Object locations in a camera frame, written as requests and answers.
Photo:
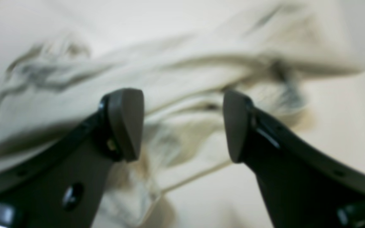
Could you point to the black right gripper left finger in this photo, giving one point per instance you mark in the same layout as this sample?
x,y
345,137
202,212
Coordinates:
x,y
62,187

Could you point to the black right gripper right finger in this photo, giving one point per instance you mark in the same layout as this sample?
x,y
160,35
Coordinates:
x,y
300,186

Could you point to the beige t-shirt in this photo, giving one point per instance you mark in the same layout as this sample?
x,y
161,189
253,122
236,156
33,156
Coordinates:
x,y
54,84

